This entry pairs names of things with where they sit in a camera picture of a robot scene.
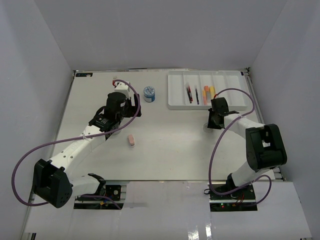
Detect large clear tape roll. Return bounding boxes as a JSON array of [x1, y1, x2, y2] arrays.
[[110, 128, 122, 136]]

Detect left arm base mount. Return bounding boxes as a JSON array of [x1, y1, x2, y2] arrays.
[[71, 173, 129, 210]]

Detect pink correction tape dispenser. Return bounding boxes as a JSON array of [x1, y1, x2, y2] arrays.
[[127, 134, 135, 147]]

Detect small clear tape roll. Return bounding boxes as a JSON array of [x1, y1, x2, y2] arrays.
[[203, 123, 213, 133]]

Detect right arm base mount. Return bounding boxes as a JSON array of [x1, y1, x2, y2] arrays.
[[203, 185, 258, 213]]

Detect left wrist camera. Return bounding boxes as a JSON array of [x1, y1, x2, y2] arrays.
[[112, 80, 130, 98]]

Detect white divided organizer tray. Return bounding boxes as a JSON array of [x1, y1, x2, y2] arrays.
[[167, 70, 250, 111]]

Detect blue gel pen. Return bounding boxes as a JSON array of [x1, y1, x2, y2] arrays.
[[194, 85, 200, 105]]

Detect orange capped pink highlighter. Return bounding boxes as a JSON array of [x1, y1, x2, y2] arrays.
[[202, 90, 209, 106]]

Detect red gel pen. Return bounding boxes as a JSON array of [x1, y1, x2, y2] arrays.
[[186, 85, 193, 104]]

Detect blue jar with label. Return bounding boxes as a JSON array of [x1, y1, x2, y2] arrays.
[[143, 86, 156, 103]]

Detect yellow highlighter in tray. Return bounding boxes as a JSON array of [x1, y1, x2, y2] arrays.
[[209, 86, 216, 101]]

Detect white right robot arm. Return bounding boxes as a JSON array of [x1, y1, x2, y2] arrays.
[[207, 97, 288, 200]]

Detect orange marker pen body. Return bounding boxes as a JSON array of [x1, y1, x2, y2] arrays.
[[204, 85, 211, 101]]

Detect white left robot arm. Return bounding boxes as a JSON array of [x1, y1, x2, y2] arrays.
[[32, 92, 141, 208]]

